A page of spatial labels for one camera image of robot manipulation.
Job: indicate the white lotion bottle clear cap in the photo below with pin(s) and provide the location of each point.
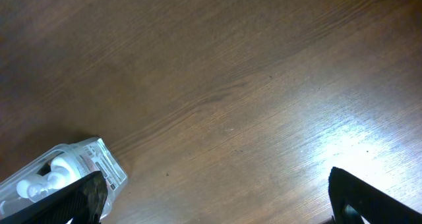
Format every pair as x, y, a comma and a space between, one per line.
64, 171

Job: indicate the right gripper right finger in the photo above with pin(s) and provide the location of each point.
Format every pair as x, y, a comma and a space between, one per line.
355, 201

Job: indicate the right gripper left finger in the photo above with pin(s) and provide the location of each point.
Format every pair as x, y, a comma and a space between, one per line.
81, 202

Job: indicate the clear plastic container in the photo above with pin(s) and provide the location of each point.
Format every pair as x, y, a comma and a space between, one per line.
90, 155

